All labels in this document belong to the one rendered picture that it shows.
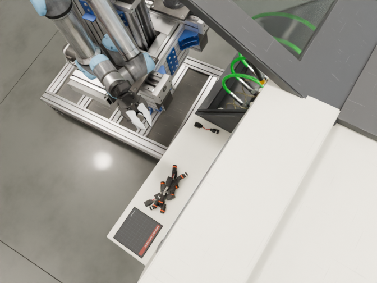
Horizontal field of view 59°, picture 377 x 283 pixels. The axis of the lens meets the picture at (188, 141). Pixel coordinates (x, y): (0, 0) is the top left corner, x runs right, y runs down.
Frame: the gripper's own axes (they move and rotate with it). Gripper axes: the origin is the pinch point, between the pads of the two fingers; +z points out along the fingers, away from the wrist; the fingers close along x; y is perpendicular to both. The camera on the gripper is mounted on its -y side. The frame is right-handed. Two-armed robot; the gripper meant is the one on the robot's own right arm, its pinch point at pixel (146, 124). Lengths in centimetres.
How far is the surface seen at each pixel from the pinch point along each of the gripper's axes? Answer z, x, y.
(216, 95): -19, -47, 45
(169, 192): 9.4, 0.7, 46.2
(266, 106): 22.8, -28.8, -13.3
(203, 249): 43.9, 8.9, -8.1
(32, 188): -92, 74, 157
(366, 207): 60, -33, -6
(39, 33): -233, 2, 147
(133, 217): 8, 20, 51
